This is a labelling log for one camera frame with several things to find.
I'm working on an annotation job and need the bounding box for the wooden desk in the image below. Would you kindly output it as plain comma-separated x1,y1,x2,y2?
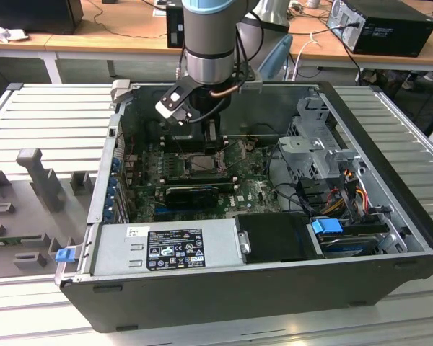
0,0,433,84

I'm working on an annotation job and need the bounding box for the white cable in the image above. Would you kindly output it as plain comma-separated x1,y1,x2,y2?
284,30,335,82

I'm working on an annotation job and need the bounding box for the crumpled white paper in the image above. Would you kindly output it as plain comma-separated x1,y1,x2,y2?
0,19,30,43

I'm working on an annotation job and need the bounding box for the pale wrist camera mount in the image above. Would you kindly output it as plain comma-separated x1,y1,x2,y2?
237,71,264,94

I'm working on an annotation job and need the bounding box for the pale blue chair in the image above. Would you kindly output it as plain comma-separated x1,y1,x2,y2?
258,34,294,81

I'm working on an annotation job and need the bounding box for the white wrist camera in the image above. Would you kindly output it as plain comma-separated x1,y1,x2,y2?
154,81,195,126

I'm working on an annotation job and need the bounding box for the grey power supply unit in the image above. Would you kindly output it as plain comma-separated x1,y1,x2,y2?
77,218,246,278

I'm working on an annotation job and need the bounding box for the black cable loop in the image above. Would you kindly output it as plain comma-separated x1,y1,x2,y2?
266,142,311,217

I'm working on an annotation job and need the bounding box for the large black box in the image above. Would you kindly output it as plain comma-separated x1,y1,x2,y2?
0,0,84,36

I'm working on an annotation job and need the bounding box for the black open PC case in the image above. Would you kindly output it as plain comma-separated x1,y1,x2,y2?
53,81,433,334

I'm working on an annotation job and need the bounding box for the black plastic shroud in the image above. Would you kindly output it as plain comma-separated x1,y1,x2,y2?
234,212,325,264

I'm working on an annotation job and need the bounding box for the yellow red power wire bundle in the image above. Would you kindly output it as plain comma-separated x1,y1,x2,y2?
323,169,371,217

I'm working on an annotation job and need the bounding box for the small black computer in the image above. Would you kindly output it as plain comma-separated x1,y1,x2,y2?
165,3,187,50

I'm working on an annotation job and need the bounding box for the metal socket cover frame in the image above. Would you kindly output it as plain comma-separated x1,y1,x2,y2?
216,138,256,173

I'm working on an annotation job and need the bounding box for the black desktop computer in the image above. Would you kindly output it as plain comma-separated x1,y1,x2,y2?
326,0,433,58

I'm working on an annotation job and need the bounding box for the green motherboard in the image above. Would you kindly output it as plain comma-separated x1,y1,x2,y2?
124,135,286,223

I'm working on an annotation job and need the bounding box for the blue plastic latch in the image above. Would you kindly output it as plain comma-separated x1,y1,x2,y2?
55,248,76,264

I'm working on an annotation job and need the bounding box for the grey plastic case latch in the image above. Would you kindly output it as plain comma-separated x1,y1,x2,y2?
110,79,133,104

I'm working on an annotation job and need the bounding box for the thin fan header wire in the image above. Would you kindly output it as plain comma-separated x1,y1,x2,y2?
252,123,279,140

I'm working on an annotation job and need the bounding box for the hard disk in blue carrier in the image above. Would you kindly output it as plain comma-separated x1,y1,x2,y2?
309,217,383,260

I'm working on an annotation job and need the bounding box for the grey parts rack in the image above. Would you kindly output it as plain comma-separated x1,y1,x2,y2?
0,147,98,280

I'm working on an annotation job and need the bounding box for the black graphics card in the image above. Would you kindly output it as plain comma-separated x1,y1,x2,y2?
165,185,220,210

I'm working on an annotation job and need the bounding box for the silver metal drive cage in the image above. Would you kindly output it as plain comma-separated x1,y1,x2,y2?
277,95,369,188

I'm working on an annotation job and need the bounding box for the CPU socket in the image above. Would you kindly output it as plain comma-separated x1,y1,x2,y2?
180,151,229,177

